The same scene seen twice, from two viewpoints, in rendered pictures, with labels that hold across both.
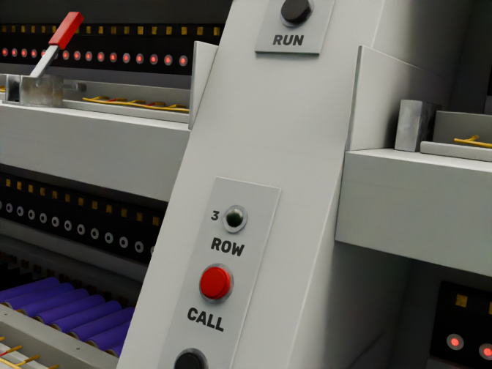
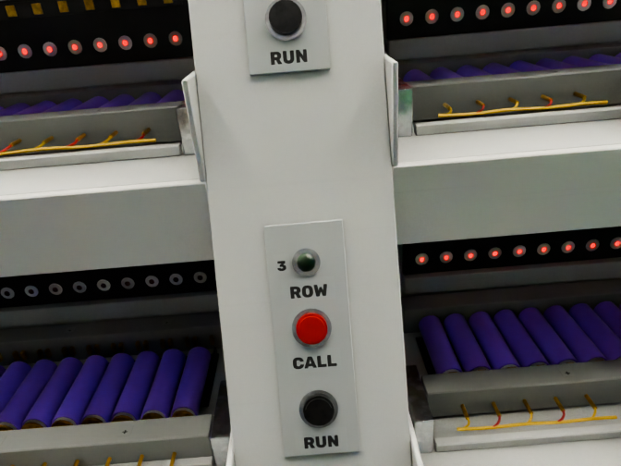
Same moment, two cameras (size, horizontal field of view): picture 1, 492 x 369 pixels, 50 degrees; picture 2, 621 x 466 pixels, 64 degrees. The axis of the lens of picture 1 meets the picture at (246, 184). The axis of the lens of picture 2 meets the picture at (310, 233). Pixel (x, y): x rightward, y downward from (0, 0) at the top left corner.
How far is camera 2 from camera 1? 15 cm
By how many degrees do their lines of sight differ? 34
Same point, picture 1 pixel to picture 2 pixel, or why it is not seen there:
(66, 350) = (115, 440)
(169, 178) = (189, 238)
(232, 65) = (226, 95)
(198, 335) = (312, 378)
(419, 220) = (468, 208)
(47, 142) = not seen: outside the picture
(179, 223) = (238, 285)
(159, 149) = (167, 212)
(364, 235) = (420, 233)
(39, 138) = not seen: outside the picture
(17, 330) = (33, 451)
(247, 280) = (343, 313)
